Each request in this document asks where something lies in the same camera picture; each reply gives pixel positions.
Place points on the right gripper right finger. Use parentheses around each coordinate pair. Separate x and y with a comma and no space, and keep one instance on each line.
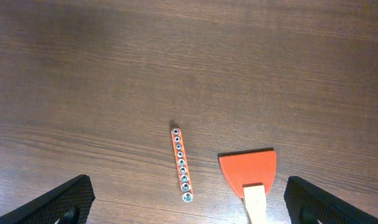
(307,203)

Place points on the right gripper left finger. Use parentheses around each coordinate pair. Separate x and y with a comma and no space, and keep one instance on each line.
(68,203)

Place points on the orange scraper with wooden handle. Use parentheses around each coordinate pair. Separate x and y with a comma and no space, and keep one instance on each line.
(250,174)

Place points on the orange socket rail with sockets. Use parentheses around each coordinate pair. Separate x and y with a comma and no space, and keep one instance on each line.
(182,165)

